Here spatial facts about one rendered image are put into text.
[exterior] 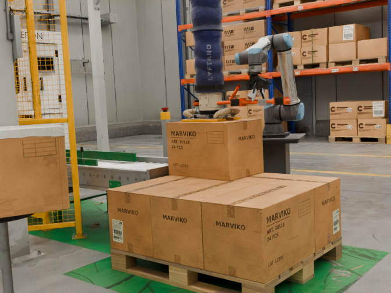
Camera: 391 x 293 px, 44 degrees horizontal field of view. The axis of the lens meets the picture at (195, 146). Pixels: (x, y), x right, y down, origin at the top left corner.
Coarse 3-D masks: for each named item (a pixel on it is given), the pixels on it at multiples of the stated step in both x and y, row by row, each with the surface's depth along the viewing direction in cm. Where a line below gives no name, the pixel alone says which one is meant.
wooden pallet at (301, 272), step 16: (336, 240) 322; (112, 256) 327; (128, 256) 321; (144, 256) 307; (320, 256) 330; (336, 256) 323; (128, 272) 319; (144, 272) 313; (160, 272) 312; (176, 272) 291; (192, 272) 289; (208, 272) 275; (288, 272) 271; (304, 272) 287; (192, 288) 284; (208, 288) 282; (224, 288) 280; (256, 288) 255; (272, 288) 258
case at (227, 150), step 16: (176, 128) 361; (192, 128) 350; (208, 128) 340; (224, 128) 330; (240, 128) 338; (256, 128) 352; (176, 144) 363; (192, 144) 352; (208, 144) 341; (224, 144) 332; (240, 144) 339; (256, 144) 353; (176, 160) 365; (192, 160) 354; (208, 160) 343; (224, 160) 333; (240, 160) 340; (256, 160) 353; (192, 176) 356; (208, 176) 345; (224, 176) 335; (240, 176) 340
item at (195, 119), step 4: (196, 116) 360; (212, 116) 352; (184, 120) 362; (188, 120) 360; (192, 120) 357; (196, 120) 355; (200, 120) 352; (204, 120) 350; (208, 120) 348; (212, 120) 345; (216, 120) 343; (220, 120) 344; (224, 120) 348
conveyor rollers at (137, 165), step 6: (102, 162) 470; (108, 162) 465; (114, 162) 460; (120, 162) 464; (126, 162) 458; (132, 162) 453; (138, 162) 458; (144, 162) 452; (150, 162) 446; (126, 168) 422; (132, 168) 416; (138, 168) 420; (144, 168) 414; (150, 168) 409
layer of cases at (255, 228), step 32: (128, 192) 311; (160, 192) 304; (192, 192) 299; (224, 192) 294; (256, 192) 289; (288, 192) 284; (320, 192) 301; (128, 224) 314; (160, 224) 295; (192, 224) 279; (224, 224) 264; (256, 224) 251; (288, 224) 270; (320, 224) 302; (160, 256) 298; (192, 256) 282; (224, 256) 267; (256, 256) 253; (288, 256) 271
